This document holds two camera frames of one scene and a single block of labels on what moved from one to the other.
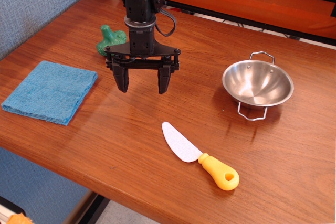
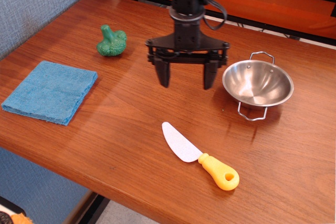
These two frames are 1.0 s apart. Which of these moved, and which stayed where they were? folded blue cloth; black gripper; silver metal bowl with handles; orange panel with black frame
Moved: black gripper
Stayed: silver metal bowl with handles; orange panel with black frame; folded blue cloth
